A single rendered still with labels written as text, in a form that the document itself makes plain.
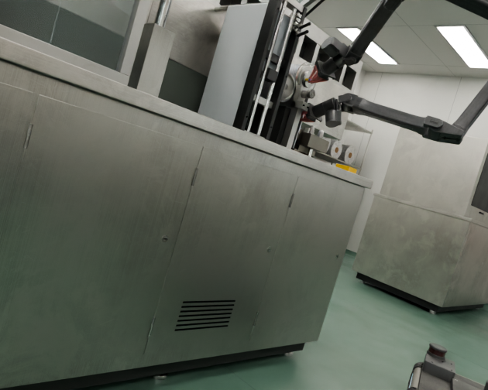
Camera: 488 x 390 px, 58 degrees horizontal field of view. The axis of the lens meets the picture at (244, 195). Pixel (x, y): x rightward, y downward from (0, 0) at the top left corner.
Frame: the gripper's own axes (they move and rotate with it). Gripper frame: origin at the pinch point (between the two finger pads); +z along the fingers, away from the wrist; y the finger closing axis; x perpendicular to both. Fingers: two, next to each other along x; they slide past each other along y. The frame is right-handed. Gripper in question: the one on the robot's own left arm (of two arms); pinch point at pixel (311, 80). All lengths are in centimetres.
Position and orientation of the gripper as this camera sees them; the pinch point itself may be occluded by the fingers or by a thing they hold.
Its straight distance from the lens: 203.8
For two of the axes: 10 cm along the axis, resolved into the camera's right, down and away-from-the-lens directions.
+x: -2.2, -9.2, 3.2
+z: -6.5, 3.8, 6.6
